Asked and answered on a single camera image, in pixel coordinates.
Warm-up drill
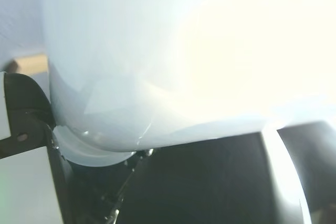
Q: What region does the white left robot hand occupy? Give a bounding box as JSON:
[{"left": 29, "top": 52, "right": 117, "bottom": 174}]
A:
[{"left": 0, "top": 71, "right": 336, "bottom": 224}]

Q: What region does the large clear plastic syringe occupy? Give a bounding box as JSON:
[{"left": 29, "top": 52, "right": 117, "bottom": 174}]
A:
[{"left": 41, "top": 0, "right": 336, "bottom": 168}]

